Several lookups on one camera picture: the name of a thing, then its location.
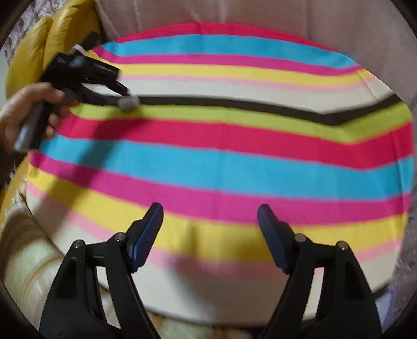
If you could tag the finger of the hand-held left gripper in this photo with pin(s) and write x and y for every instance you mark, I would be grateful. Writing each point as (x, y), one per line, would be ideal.
(101, 97)
(120, 88)

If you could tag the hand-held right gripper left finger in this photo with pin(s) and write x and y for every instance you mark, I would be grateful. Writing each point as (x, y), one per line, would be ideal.
(148, 234)

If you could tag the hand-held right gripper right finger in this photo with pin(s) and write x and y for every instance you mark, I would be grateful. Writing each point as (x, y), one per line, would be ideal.
(273, 238)

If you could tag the small silver packet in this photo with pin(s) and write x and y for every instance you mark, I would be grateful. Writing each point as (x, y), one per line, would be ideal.
(128, 102)

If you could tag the person's left forearm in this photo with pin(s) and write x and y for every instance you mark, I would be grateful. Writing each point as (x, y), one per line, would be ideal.
(6, 166)

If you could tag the person's left hand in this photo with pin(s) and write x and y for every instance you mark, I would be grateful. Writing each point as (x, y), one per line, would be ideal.
(16, 110)

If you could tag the yellow leather sofa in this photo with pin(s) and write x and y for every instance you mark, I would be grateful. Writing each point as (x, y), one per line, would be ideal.
(29, 55)

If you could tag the patterned brown cloth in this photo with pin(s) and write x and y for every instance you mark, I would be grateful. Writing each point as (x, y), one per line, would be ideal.
(26, 19)

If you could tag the colourful striped cloth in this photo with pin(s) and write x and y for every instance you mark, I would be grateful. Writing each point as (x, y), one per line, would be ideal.
(228, 163)

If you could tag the green beige striped cushion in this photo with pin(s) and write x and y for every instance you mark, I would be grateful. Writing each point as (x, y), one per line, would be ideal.
(26, 260)

